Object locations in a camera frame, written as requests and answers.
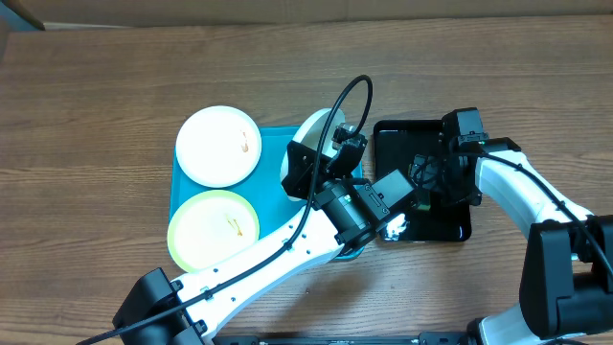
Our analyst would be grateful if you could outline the black water tray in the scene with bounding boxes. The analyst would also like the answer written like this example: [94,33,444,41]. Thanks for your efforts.
[374,120,472,242]

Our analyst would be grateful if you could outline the yellow plate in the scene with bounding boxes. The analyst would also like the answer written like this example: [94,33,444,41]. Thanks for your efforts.
[167,190,260,272]

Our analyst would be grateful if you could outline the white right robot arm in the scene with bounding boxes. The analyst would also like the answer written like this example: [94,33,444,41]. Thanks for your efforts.
[409,137,612,344]

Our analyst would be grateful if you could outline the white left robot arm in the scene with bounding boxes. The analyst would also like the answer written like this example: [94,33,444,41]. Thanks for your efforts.
[112,125,390,344]

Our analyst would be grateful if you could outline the white plate with orange stain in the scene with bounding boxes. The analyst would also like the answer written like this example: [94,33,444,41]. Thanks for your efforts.
[175,105,262,188]

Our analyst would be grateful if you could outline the blue plastic tray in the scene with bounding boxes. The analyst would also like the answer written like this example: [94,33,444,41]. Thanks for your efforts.
[169,125,369,263]

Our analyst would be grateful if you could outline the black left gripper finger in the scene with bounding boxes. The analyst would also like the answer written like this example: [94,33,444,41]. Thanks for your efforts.
[282,141,316,200]
[328,123,368,178]

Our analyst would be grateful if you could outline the white plate with small stain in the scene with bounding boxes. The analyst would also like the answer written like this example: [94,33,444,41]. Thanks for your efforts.
[280,108,346,182]

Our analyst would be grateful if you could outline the green yellow sponge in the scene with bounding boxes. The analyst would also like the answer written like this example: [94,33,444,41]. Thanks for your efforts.
[416,190,431,212]

